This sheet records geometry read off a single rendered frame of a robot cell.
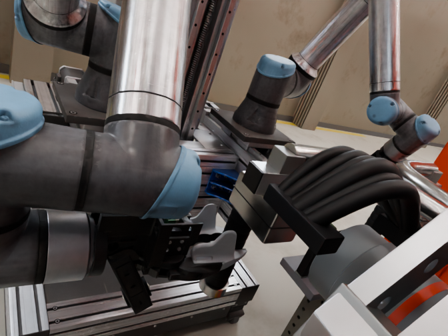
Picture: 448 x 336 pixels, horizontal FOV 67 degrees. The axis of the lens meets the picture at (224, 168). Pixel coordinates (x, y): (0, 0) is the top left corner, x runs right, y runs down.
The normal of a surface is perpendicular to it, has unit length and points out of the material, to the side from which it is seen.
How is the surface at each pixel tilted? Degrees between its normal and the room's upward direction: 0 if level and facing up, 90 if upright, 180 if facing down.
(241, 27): 90
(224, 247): 90
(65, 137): 20
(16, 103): 1
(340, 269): 71
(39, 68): 90
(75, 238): 44
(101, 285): 0
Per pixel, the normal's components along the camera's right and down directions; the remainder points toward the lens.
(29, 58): 0.49, 0.51
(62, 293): 0.33, -0.86
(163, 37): 0.50, -0.18
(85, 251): 0.55, 0.04
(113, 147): 0.41, -0.59
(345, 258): -0.51, -0.53
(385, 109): -0.58, 0.15
